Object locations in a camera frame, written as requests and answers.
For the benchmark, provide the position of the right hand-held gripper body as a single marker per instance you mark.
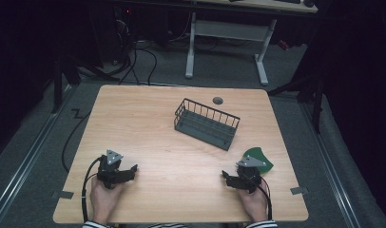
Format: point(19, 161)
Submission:
point(249, 175)

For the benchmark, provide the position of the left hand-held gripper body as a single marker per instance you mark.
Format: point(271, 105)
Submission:
point(107, 171)

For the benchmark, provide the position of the person's right hand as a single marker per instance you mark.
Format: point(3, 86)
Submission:
point(254, 204)

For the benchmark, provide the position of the person's left hand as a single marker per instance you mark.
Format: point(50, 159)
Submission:
point(103, 199)

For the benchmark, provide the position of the green flat leaf-shaped piece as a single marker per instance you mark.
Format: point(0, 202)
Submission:
point(264, 160)

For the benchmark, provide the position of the person's striped right sleeve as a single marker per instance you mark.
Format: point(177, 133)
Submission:
point(262, 224)

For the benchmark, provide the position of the person's striped sleeve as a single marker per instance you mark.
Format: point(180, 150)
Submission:
point(262, 224)
point(94, 224)

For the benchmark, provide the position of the grey tape strip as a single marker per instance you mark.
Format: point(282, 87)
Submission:
point(299, 190)
point(63, 194)

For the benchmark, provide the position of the person's striped left sleeve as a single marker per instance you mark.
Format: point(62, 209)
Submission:
point(94, 224)

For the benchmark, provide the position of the person's striped shirt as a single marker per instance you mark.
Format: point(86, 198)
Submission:
point(165, 225)

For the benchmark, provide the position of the grey round table grommet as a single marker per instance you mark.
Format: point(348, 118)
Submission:
point(217, 100)

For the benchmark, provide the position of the black metal stand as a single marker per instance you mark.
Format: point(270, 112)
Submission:
point(57, 82)
point(316, 95)

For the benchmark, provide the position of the small red object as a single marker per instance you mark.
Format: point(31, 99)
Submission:
point(283, 44)

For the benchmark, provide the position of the white-legged wooden desk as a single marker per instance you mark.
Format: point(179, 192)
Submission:
point(229, 30)

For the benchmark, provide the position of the metal floor rail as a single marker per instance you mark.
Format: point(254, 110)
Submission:
point(26, 161)
point(330, 164)

